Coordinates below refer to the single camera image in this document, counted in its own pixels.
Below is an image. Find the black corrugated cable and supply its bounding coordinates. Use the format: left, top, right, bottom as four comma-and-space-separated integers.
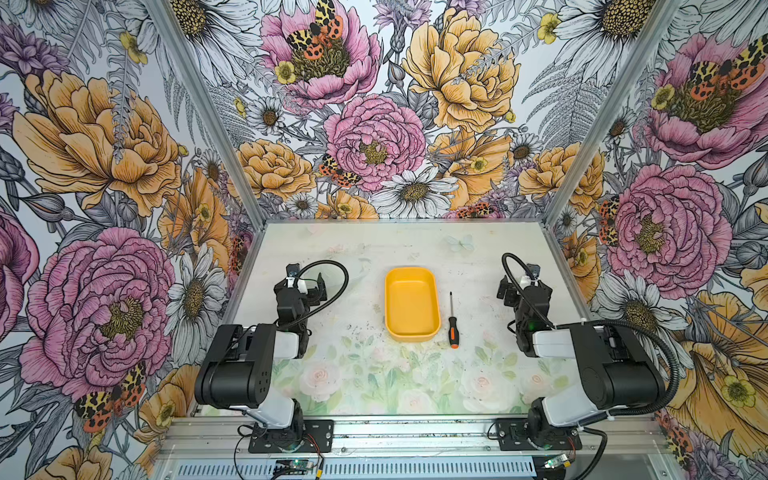
277, 259, 350, 331
502, 252, 681, 480

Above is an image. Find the right green circuit board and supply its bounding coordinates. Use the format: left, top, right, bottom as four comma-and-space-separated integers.
543, 453, 571, 469

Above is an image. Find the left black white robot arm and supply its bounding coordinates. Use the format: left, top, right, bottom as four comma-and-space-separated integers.
194, 264, 328, 453

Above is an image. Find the left green circuit board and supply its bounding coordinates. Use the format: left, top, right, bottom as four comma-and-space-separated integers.
272, 459, 318, 479

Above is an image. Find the aluminium front rail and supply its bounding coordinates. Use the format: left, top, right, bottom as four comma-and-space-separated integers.
158, 415, 666, 461

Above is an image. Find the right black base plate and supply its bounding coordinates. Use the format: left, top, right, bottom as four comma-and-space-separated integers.
493, 418, 582, 452

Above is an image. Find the white slotted cable duct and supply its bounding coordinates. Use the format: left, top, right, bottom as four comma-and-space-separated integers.
165, 456, 536, 479

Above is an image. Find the green circuit board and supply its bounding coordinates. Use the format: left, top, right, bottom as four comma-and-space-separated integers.
543, 453, 571, 469
272, 459, 318, 479

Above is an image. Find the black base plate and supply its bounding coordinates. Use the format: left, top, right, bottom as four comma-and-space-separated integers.
493, 418, 582, 452
247, 420, 335, 454

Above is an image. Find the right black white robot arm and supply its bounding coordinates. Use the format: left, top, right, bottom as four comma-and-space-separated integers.
496, 266, 679, 449

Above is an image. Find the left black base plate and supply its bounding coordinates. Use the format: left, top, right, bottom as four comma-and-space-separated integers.
247, 420, 335, 454

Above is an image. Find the yellow plastic bin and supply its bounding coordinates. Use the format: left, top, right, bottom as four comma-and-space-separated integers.
385, 267, 442, 343

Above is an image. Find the orange black handled screwdriver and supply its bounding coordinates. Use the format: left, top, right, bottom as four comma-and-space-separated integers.
448, 292, 460, 349

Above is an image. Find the left black corrugated cable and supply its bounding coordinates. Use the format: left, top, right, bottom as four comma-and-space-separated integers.
277, 259, 350, 331

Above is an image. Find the right black corrugated cable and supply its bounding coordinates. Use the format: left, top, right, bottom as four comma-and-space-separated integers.
502, 252, 681, 480

